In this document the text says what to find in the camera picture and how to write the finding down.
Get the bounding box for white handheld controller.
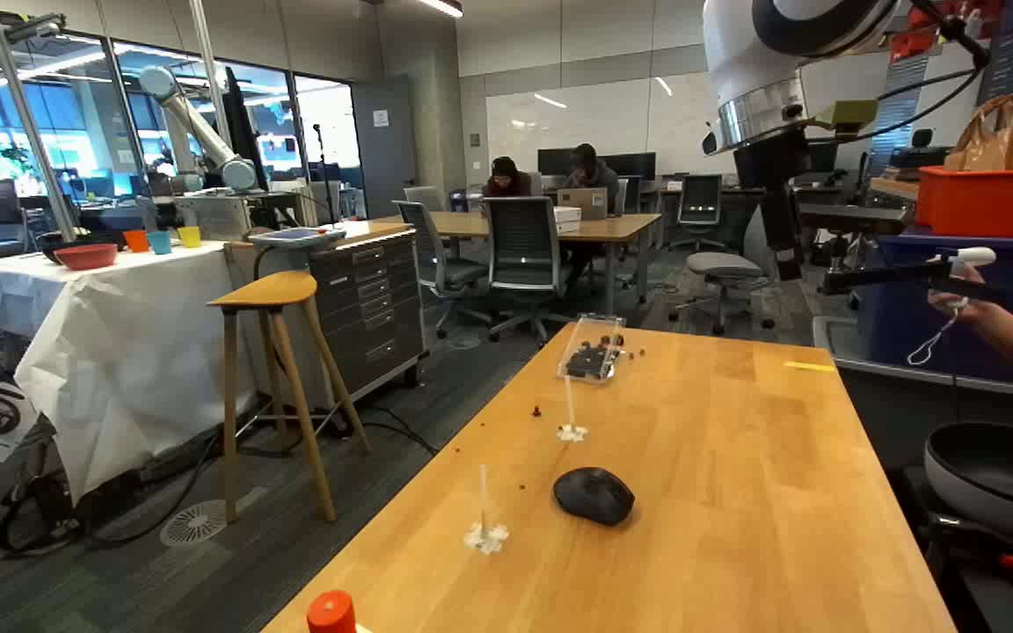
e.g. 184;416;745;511
943;243;1004;280

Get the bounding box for blue plastic bin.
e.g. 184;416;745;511
857;229;1013;384

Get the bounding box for thin white post stand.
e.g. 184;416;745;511
557;368;594;448

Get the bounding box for black floor cable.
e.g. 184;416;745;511
0;402;441;562

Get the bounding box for small clear plastic piece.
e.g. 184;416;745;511
462;460;514;561

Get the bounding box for long wooden desk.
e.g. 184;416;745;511
362;209;665;319

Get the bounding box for black office chair grey seat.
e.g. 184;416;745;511
672;173;781;338

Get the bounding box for red bowl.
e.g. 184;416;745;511
49;238;124;273

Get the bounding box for orange plastic bin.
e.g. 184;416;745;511
915;162;1013;243

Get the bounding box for orange bottle cap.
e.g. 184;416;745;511
301;586;362;633

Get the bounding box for clear container with dark bits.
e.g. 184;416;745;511
558;313;631;392

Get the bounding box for brown paper bag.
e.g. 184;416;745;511
943;92;1013;177

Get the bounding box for table with white cloth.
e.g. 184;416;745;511
0;238;261;507

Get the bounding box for wall whiteboard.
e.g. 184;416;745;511
481;69;720;180

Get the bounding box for black computer monitor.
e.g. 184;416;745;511
535;143;660;185

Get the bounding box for wooden bar stool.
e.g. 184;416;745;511
209;267;372;529

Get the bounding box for seated person dark jacket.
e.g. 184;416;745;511
558;142;625;217

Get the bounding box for orange handled tool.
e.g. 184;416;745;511
925;511;1013;580

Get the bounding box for grey swivel office chair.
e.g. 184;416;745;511
389;196;492;342

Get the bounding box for white controller wrist strap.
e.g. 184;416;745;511
905;294;971;374

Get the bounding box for grey drawer cabinet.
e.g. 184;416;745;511
305;225;429;408

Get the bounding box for person's hand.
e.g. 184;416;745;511
925;265;999;345

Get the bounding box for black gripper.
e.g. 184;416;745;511
734;122;817;280

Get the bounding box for black frying pan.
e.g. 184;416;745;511
922;419;1013;552

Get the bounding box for black computer mouse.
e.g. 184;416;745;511
548;464;638;530

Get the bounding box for seated person dark hair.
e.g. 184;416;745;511
478;156;537;201

